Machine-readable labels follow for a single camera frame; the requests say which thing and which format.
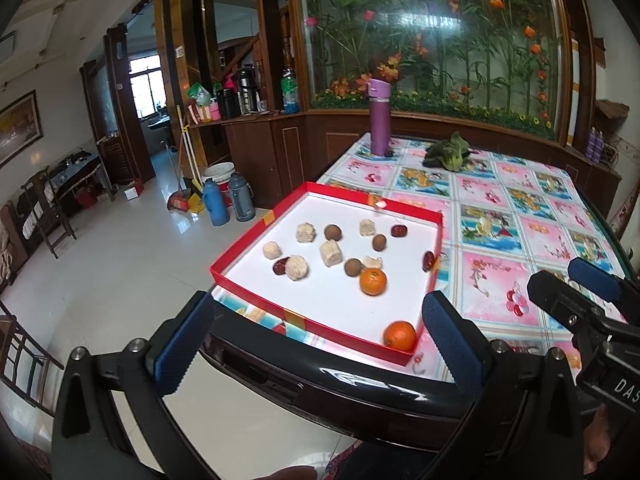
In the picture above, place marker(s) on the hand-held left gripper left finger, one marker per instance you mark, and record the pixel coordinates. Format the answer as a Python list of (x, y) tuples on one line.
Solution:
[(177, 345)]

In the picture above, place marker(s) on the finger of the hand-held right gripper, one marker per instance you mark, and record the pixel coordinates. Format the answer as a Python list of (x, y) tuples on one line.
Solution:
[(595, 277), (555, 292)]

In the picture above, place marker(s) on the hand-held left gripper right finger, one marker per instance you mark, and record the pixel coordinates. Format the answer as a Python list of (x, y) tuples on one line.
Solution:
[(452, 345)]

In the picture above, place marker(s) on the orange tangerine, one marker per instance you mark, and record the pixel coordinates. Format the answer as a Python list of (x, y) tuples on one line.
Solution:
[(373, 281), (400, 335)]

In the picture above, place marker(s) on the red date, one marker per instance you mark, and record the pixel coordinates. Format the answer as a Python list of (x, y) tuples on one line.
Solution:
[(428, 260), (398, 230), (280, 266)]

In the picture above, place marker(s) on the beige puffed rice cake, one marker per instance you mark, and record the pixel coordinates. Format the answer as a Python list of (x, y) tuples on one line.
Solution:
[(367, 227), (305, 232), (372, 261), (270, 250), (297, 267), (330, 252)]

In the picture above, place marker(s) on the brown longan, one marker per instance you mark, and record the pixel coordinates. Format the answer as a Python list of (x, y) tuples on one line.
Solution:
[(379, 242), (353, 267), (332, 232)]

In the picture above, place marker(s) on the red cardboard box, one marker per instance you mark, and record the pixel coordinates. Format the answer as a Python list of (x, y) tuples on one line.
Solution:
[(310, 210)]

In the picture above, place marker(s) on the person's right hand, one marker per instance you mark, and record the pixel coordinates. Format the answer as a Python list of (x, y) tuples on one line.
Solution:
[(597, 440)]

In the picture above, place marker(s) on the printed pink tablecloth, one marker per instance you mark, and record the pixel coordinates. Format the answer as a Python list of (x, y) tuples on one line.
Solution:
[(500, 230)]

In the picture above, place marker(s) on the dark wooden table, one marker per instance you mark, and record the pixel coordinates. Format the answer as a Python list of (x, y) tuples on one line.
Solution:
[(300, 375)]

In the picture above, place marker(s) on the red dustpan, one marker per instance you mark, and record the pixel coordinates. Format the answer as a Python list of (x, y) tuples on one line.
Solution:
[(179, 201)]

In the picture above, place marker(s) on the blue thermos flask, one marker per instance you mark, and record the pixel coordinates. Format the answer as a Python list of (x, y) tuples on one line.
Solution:
[(216, 202)]

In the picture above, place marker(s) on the wooden chair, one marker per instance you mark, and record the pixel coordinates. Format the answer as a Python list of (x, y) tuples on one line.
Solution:
[(20, 360), (47, 210)]

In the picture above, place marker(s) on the grey thermos flask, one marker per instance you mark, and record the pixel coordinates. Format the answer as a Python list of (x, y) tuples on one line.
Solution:
[(242, 197)]

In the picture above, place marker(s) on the green bok choy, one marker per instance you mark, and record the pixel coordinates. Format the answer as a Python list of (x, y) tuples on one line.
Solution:
[(447, 152)]

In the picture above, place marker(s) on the white bucket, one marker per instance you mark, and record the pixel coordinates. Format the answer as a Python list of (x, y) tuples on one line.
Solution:
[(218, 171)]

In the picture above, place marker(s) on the broom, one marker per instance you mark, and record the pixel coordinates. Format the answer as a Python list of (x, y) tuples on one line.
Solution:
[(187, 160)]

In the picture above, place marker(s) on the dark side table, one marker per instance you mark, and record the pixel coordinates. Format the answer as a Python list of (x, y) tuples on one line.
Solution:
[(75, 172)]

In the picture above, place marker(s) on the wooden cabinet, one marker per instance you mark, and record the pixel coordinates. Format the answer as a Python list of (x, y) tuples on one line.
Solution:
[(265, 145)]

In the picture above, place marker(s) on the purple water bottle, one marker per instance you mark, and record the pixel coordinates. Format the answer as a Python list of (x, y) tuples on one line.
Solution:
[(380, 120)]

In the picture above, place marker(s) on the pink cup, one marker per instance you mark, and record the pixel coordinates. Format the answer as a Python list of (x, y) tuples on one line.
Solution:
[(215, 111)]

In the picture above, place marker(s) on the green bag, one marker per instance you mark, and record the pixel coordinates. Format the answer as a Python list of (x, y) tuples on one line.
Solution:
[(197, 93)]

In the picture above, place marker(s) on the window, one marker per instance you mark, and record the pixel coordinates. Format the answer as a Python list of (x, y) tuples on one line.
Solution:
[(145, 87)]

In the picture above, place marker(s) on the black steel thermos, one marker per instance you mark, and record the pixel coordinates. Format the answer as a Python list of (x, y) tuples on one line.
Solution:
[(244, 91)]

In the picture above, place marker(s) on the green plastic bottle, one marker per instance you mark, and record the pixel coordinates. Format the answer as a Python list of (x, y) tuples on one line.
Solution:
[(289, 92)]

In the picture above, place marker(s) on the flower glass panel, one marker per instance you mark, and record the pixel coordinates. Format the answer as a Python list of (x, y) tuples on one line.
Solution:
[(450, 35)]

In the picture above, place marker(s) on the framed wall picture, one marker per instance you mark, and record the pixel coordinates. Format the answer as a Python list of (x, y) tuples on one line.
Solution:
[(17, 127)]

